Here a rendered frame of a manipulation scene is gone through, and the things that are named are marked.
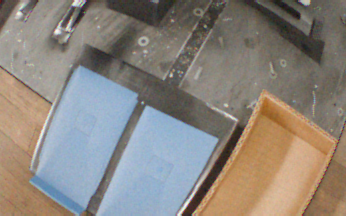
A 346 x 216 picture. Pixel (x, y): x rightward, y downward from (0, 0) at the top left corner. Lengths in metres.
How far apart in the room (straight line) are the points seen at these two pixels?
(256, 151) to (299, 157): 0.06
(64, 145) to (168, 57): 0.14
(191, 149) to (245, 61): 0.11
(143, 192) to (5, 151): 0.18
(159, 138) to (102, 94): 0.07
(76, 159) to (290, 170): 0.22
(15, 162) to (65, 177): 0.08
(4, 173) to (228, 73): 0.29
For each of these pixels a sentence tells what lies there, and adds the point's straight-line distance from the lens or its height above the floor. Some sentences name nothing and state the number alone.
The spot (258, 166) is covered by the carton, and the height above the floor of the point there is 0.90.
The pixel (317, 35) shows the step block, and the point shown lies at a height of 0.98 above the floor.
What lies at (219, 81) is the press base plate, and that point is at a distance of 1.11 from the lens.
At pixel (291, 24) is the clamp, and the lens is 1.06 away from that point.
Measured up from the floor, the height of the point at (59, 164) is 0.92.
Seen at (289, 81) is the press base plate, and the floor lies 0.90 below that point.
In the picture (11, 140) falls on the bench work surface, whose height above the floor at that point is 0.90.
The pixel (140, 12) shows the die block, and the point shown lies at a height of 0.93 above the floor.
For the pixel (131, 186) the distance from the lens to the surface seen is 1.06.
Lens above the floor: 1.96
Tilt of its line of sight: 75 degrees down
